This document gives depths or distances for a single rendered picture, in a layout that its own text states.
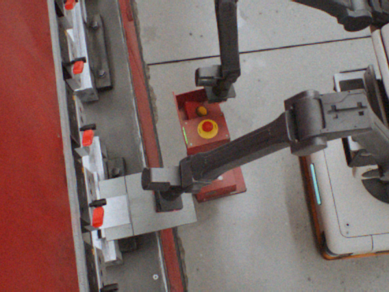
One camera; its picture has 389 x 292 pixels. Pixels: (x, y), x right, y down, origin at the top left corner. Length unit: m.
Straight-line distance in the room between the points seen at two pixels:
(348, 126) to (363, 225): 1.34
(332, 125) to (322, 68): 1.88
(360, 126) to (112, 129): 0.98
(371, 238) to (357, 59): 1.05
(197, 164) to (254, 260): 1.32
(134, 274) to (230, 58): 0.71
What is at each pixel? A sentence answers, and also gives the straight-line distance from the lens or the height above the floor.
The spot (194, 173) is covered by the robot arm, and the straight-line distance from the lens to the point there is 1.16.
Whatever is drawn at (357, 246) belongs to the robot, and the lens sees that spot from 2.22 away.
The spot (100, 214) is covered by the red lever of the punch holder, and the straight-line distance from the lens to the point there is 1.17.
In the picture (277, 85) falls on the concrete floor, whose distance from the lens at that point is 2.71.
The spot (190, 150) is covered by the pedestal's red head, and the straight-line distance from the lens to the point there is 1.76.
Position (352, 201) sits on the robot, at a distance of 2.24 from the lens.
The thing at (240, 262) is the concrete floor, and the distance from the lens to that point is 2.42.
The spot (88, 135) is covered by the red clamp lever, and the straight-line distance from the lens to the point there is 1.23.
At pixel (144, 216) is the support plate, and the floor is 1.00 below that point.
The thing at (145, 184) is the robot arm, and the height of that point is 1.23.
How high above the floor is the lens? 2.40
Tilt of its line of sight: 69 degrees down
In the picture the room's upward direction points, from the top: 12 degrees counter-clockwise
